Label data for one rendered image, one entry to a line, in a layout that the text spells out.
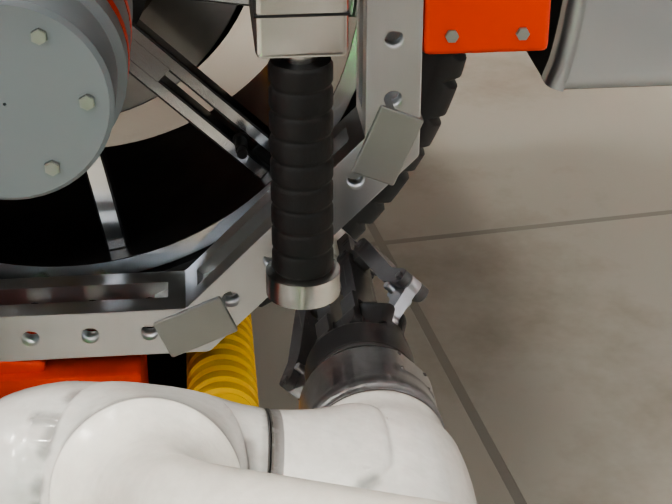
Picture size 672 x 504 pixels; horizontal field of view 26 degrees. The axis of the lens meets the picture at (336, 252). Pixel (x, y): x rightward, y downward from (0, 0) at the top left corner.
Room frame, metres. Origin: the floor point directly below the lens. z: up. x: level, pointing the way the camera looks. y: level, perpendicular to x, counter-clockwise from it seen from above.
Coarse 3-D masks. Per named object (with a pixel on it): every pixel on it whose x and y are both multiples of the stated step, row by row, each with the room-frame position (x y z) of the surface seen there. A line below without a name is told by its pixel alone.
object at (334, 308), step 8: (336, 304) 0.93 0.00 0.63; (320, 312) 0.92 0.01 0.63; (328, 312) 0.91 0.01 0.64; (336, 312) 0.91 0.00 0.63; (320, 320) 0.90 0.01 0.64; (328, 320) 0.89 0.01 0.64; (336, 320) 0.90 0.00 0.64; (320, 328) 0.89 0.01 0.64; (328, 328) 0.88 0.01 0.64; (320, 336) 0.87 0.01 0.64
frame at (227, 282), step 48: (384, 0) 0.96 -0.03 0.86; (384, 48) 0.96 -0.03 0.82; (384, 96) 0.96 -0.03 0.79; (336, 144) 1.00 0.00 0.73; (384, 144) 0.96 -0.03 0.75; (336, 192) 0.96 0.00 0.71; (240, 240) 0.99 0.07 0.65; (0, 288) 0.97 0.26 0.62; (48, 288) 0.98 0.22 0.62; (96, 288) 0.98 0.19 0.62; (144, 288) 0.98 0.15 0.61; (192, 288) 0.96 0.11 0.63; (240, 288) 0.95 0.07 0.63; (0, 336) 0.93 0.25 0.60; (48, 336) 0.93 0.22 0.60; (96, 336) 0.95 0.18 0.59; (144, 336) 0.95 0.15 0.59; (192, 336) 0.94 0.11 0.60
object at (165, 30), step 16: (160, 0) 1.14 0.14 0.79; (176, 0) 1.14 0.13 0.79; (192, 0) 1.14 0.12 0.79; (144, 16) 1.14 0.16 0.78; (160, 16) 1.14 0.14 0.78; (176, 16) 1.14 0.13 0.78; (192, 16) 1.14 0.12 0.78; (208, 16) 1.15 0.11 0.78; (224, 16) 1.15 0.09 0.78; (160, 32) 1.14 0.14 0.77; (176, 32) 1.14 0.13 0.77; (192, 32) 1.14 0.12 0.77; (208, 32) 1.15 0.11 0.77; (176, 48) 1.14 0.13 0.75; (192, 48) 1.14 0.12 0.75; (208, 48) 1.15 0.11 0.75; (128, 80) 1.14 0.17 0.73; (176, 80) 1.14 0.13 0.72; (128, 96) 1.14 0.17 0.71; (144, 96) 1.14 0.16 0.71
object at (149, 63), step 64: (192, 64) 1.07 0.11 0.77; (192, 128) 1.24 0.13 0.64; (256, 128) 1.05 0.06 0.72; (64, 192) 1.15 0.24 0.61; (128, 192) 1.15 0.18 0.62; (192, 192) 1.11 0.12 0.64; (256, 192) 1.04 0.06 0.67; (0, 256) 1.03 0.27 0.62; (64, 256) 1.04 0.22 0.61; (128, 256) 1.03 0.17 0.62
